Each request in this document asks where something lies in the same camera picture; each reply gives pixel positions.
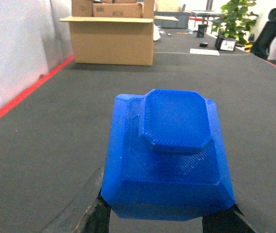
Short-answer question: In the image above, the black tape roll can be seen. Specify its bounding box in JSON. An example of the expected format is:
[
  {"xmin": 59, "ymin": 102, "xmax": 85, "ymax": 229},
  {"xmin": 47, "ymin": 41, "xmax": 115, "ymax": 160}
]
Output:
[{"xmin": 199, "ymin": 42, "xmax": 208, "ymax": 48}]

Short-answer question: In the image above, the white paper sheet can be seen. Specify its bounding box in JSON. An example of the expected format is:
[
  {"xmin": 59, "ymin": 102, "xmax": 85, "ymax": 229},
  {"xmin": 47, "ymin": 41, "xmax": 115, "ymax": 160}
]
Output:
[{"xmin": 190, "ymin": 49, "xmax": 220, "ymax": 56}]

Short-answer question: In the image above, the green potted plant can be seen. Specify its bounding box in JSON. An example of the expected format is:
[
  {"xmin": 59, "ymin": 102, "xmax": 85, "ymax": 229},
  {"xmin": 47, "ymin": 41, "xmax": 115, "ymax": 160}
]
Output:
[{"xmin": 211, "ymin": 0, "xmax": 259, "ymax": 46}]

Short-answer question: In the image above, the black white device box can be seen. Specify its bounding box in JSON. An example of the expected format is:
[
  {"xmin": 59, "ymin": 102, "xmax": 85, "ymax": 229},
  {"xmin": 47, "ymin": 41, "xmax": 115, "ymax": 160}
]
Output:
[{"xmin": 215, "ymin": 35, "xmax": 237, "ymax": 51}]

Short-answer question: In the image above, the black cup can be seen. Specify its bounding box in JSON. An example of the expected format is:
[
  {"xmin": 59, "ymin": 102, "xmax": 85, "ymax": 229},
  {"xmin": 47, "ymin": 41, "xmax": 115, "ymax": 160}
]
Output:
[{"xmin": 196, "ymin": 24, "xmax": 208, "ymax": 38}]

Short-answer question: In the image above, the blue plastic block part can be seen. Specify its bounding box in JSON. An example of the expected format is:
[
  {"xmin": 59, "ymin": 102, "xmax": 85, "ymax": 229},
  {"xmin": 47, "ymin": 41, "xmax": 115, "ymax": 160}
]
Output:
[{"xmin": 101, "ymin": 89, "xmax": 235, "ymax": 221}]

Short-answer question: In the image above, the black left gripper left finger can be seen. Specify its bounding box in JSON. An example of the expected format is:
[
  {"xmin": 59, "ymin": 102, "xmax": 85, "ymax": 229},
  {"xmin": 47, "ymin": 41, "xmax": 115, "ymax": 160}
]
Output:
[{"xmin": 42, "ymin": 168, "xmax": 111, "ymax": 233}]

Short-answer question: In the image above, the large cardboard box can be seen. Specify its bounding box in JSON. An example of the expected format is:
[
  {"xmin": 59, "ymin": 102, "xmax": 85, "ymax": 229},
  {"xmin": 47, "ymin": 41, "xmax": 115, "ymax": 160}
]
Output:
[{"xmin": 59, "ymin": 0, "xmax": 179, "ymax": 66}]

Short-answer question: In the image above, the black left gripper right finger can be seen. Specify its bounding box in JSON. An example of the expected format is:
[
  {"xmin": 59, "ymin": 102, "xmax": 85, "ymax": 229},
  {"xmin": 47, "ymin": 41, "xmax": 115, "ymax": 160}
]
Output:
[{"xmin": 202, "ymin": 205, "xmax": 257, "ymax": 233}]

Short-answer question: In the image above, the black office chair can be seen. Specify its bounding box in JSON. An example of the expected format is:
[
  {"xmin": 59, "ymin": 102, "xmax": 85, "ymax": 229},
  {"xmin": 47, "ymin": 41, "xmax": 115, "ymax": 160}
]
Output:
[{"xmin": 250, "ymin": 8, "xmax": 276, "ymax": 60}]

